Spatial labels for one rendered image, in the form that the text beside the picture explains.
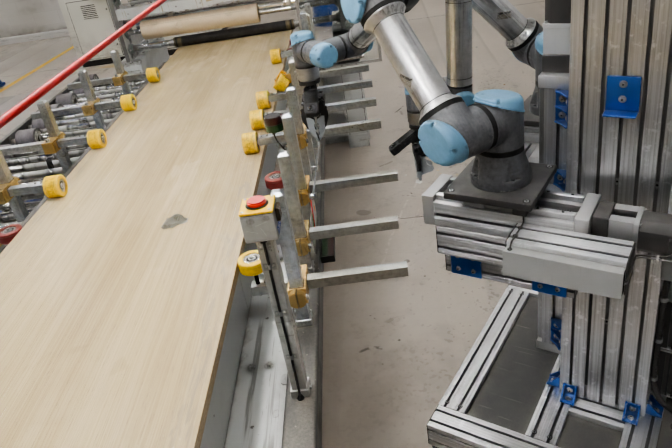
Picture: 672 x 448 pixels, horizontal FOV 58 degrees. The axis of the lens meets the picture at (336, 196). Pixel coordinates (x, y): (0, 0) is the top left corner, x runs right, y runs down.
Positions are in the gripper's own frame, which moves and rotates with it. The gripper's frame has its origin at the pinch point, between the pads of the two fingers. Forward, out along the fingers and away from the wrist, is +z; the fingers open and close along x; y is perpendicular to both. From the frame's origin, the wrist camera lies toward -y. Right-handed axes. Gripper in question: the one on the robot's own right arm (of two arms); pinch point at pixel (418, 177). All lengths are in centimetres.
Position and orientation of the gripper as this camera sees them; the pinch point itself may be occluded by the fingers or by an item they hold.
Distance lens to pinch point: 212.3
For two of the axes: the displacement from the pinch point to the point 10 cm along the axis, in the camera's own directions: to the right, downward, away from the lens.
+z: 1.5, 8.8, 4.6
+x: 0.0, -4.6, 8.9
